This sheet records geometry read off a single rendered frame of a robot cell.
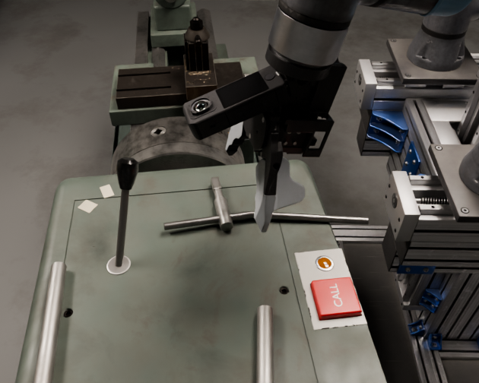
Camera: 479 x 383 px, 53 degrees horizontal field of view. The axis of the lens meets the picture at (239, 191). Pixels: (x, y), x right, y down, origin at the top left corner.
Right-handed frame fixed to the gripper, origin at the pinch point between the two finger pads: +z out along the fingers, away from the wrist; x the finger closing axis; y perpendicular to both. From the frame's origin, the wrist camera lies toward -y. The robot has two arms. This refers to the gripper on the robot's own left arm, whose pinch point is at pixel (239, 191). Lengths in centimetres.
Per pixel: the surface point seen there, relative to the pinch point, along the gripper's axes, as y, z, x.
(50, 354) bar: -23.7, 20.1, -8.4
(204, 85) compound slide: 22, 35, 86
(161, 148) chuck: -2.5, 18.6, 32.9
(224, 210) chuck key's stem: 3.3, 13.0, 9.3
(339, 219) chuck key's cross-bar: 21.1, 9.9, 3.2
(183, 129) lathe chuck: 2.9, 17.2, 37.7
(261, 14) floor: 148, 108, 337
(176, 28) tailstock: 25, 43, 145
